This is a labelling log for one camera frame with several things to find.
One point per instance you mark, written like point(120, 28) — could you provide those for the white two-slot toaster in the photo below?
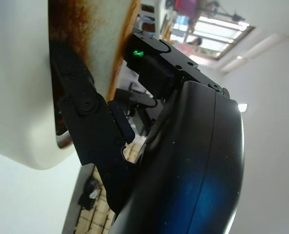
point(17, 85)

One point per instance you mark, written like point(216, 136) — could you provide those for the browned toast slice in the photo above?
point(98, 36)

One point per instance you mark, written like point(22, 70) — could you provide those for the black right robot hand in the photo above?
point(183, 158)

